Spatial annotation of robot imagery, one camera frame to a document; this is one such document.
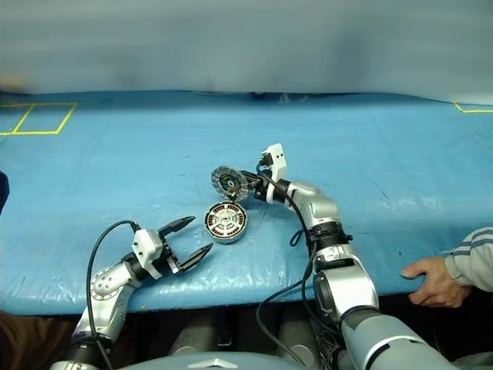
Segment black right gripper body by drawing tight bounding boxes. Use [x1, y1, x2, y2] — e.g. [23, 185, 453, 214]
[251, 172, 276, 202]

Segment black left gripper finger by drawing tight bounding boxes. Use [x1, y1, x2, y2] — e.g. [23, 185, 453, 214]
[157, 215, 196, 237]
[177, 242, 214, 273]

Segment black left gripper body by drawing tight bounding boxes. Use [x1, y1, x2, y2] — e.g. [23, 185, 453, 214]
[153, 232, 182, 276]

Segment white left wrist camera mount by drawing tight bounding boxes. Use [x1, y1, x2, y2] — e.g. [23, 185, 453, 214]
[131, 227, 163, 281]

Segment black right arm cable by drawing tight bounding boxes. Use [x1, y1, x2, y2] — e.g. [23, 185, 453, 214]
[254, 161, 321, 367]

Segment grey robot torso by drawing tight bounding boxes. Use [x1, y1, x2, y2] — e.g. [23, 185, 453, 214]
[126, 350, 309, 370]

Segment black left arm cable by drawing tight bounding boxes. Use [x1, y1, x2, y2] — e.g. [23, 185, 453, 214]
[86, 219, 140, 370]

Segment blue plastic table cover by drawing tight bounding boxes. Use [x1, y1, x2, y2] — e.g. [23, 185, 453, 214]
[0, 89, 493, 317]

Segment motor stator base copper windings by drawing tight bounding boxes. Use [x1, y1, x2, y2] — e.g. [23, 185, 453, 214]
[203, 201, 248, 246]

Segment dark blue garment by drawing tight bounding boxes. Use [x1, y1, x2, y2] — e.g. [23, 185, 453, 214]
[0, 171, 10, 215]

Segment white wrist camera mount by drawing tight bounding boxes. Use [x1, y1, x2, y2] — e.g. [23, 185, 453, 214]
[258, 143, 288, 204]
[131, 227, 163, 281]

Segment grey rounded robot leg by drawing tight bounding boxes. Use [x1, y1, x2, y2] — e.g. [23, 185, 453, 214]
[277, 314, 321, 367]
[166, 311, 221, 358]

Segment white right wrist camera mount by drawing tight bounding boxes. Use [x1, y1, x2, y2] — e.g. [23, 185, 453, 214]
[258, 143, 288, 204]

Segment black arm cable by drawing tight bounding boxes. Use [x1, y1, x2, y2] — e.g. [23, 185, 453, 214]
[254, 161, 321, 367]
[86, 219, 140, 370]

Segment person's bare hand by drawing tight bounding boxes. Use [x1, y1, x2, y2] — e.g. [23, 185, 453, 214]
[400, 256, 473, 309]

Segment white motor rotor disc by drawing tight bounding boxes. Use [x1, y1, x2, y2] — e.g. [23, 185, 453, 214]
[210, 164, 250, 203]

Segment brown object under table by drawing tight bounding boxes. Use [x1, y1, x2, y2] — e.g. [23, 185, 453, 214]
[0, 310, 76, 370]

